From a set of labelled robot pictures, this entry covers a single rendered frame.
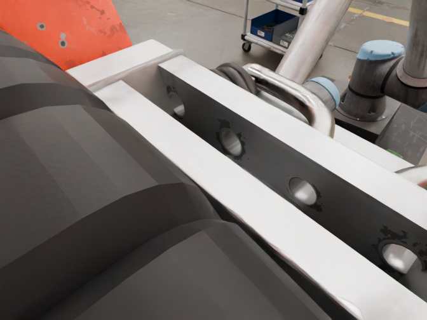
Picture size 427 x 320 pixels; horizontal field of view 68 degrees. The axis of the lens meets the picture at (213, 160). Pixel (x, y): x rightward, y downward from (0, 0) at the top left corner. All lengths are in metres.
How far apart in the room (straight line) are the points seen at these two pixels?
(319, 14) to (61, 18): 0.74
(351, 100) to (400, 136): 0.29
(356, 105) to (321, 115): 1.09
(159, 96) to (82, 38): 0.07
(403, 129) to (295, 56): 0.88
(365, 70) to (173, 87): 1.22
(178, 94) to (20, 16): 0.11
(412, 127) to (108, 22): 1.54
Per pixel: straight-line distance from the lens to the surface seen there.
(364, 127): 1.41
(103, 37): 0.24
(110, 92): 0.17
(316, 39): 0.89
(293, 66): 0.89
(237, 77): 0.33
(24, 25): 0.23
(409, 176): 0.31
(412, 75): 1.27
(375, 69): 1.36
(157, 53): 0.20
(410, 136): 1.63
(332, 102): 0.78
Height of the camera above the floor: 1.21
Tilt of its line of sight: 45 degrees down
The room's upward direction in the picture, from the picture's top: straight up
